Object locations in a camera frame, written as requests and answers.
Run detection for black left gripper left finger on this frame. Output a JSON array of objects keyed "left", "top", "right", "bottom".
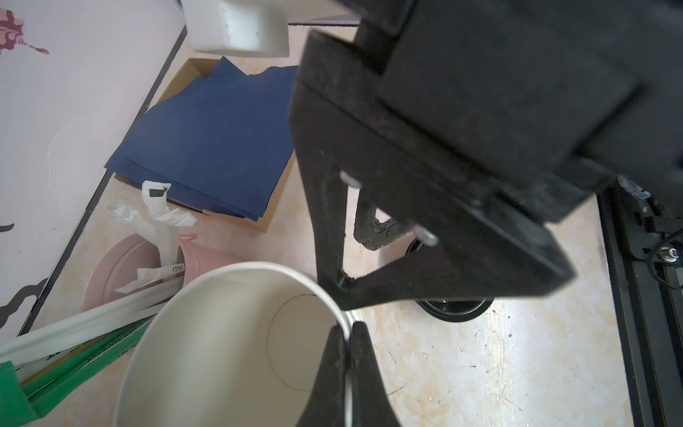
[{"left": 297, "top": 326, "right": 346, "bottom": 427}]

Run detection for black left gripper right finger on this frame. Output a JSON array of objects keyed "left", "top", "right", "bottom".
[{"left": 348, "top": 322, "right": 400, "bottom": 427}]

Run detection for black cup lid stack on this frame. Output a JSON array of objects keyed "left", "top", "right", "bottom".
[{"left": 404, "top": 237, "right": 496, "bottom": 324}]

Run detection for green wrapped stirrers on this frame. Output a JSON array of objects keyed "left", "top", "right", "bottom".
[{"left": 1, "top": 311, "right": 155, "bottom": 426}]

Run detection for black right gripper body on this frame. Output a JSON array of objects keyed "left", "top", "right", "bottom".
[{"left": 289, "top": 1, "right": 682, "bottom": 310}]

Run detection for brown cardboard napkin box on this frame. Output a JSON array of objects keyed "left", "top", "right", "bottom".
[{"left": 114, "top": 57, "right": 298, "bottom": 234}]

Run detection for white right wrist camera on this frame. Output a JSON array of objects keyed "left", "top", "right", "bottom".
[{"left": 181, "top": 0, "right": 289, "bottom": 58}]

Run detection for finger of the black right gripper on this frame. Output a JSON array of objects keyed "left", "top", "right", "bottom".
[{"left": 353, "top": 191, "right": 410, "bottom": 251}]

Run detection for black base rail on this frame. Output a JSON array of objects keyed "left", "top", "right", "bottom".
[{"left": 598, "top": 176, "right": 682, "bottom": 426}]

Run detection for white green paper cup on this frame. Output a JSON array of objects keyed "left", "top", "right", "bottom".
[{"left": 115, "top": 262, "right": 357, "bottom": 426}]

